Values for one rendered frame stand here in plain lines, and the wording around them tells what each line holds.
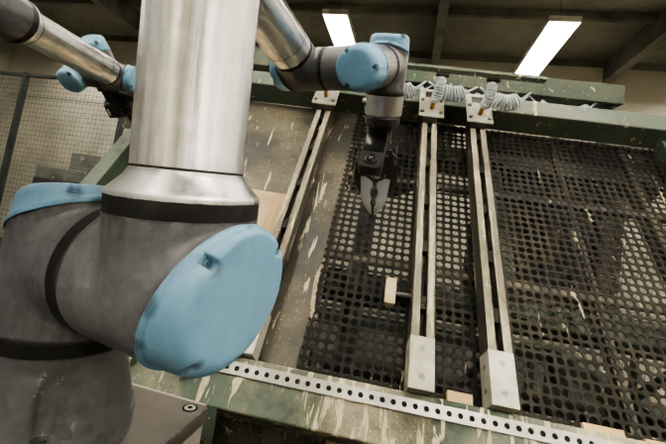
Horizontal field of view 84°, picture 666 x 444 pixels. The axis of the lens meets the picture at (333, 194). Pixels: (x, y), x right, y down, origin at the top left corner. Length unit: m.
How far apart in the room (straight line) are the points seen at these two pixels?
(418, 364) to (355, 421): 0.20
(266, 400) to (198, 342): 0.73
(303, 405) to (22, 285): 0.72
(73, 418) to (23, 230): 0.16
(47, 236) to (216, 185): 0.16
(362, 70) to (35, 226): 0.45
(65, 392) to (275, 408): 0.64
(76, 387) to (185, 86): 0.27
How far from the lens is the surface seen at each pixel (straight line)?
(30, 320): 0.40
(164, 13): 0.30
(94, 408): 0.42
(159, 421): 0.49
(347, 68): 0.62
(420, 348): 1.01
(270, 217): 1.26
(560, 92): 2.29
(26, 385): 0.41
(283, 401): 0.99
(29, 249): 0.39
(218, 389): 1.02
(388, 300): 1.09
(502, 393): 1.04
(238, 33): 0.30
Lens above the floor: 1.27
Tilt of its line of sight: 5 degrees up
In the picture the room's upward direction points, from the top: 9 degrees clockwise
